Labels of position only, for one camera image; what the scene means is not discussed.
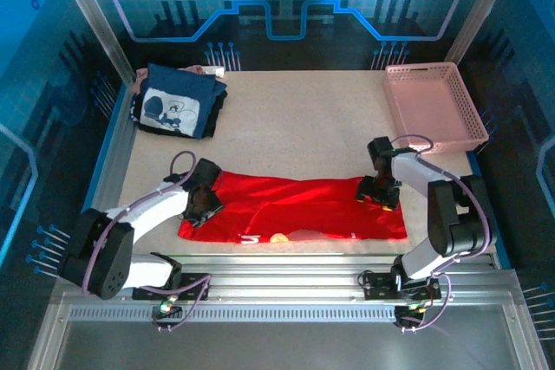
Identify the red printed t-shirt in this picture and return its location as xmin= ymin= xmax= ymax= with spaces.
xmin=178 ymin=170 xmax=408 ymax=245

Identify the aluminium frame post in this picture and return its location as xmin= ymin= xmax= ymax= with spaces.
xmin=47 ymin=0 xmax=136 ymax=86
xmin=444 ymin=0 xmax=524 ymax=63

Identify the white perforated plastic basket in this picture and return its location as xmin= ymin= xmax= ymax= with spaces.
xmin=384 ymin=62 xmax=491 ymax=155

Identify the small circuit board green light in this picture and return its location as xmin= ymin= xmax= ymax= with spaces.
xmin=151 ymin=298 xmax=183 ymax=320
xmin=394 ymin=300 xmax=428 ymax=321

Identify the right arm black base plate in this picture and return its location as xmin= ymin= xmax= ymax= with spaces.
xmin=357 ymin=269 xmax=443 ymax=302

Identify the aluminium rail frame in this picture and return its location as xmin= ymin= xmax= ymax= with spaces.
xmin=25 ymin=252 xmax=548 ymax=370

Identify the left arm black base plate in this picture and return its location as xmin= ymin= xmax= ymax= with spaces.
xmin=131 ymin=272 xmax=212 ymax=302

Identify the folded navy cartoon print t-shirt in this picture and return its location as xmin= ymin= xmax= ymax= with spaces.
xmin=137 ymin=62 xmax=218 ymax=140

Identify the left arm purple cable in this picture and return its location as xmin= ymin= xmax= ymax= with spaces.
xmin=81 ymin=151 xmax=213 ymax=333

